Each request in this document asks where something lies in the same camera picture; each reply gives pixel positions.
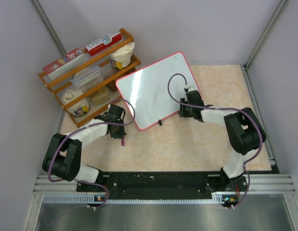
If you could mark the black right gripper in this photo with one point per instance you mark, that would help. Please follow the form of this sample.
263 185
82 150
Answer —
183 113

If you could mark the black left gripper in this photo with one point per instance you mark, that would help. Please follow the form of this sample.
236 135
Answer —
119 135

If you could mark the pink-framed whiteboard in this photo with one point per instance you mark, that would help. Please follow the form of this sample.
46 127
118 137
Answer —
147 89

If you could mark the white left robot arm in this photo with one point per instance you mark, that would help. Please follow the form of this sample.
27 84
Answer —
63 157

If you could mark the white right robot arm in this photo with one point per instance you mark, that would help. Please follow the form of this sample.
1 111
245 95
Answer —
244 132

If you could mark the brown cardboard box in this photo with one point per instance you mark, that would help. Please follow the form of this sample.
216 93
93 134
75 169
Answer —
99 96

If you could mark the dark brown small box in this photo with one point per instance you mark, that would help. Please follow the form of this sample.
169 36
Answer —
112 86

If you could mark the orange wooden shelf rack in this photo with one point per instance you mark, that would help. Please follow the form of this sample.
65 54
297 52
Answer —
76 102

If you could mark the silver foil box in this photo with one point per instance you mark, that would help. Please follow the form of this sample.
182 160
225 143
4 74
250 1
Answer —
88 76

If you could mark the white bag upper shelf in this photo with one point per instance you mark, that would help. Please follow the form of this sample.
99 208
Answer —
121 58

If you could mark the red grey wrap box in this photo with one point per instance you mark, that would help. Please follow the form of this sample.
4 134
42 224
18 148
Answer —
65 64

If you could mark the red white foil box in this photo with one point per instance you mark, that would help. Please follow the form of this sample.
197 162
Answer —
101 43

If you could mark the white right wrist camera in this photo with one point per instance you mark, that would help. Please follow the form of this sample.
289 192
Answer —
190 88

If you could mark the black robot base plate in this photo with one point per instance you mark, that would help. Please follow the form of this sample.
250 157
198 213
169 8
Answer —
162 185

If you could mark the grey slotted cable duct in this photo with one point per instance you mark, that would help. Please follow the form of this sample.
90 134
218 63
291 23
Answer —
97 199

